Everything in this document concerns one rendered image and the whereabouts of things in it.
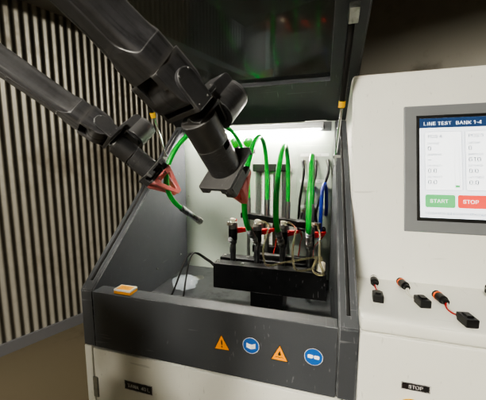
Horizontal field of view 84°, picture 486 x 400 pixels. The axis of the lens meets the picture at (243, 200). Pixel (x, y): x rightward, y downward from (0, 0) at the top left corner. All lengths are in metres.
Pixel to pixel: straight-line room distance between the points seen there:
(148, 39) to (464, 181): 0.80
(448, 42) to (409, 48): 0.29
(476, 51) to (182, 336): 3.04
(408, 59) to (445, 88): 2.28
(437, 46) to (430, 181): 2.45
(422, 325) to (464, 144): 0.49
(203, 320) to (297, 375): 0.24
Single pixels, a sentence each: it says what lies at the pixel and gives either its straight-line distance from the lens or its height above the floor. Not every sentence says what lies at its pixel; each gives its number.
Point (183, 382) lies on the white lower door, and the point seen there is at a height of 0.75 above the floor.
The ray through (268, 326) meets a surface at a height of 0.93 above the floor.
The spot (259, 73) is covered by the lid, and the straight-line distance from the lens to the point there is 1.00.
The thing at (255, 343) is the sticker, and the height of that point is 0.88.
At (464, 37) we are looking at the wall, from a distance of 3.25.
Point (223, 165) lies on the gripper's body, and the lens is 0.45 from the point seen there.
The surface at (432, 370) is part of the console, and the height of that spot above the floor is 0.89.
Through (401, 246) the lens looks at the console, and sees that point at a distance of 0.85.
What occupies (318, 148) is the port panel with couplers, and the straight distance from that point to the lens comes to 1.09.
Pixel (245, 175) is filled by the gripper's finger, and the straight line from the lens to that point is 0.48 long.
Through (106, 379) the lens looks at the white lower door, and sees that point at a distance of 0.97.
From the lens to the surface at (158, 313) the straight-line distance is 0.76.
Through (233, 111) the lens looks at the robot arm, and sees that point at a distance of 0.46.
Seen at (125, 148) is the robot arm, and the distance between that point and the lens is 0.76.
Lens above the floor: 1.28
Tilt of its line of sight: 7 degrees down
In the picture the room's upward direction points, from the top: straight up
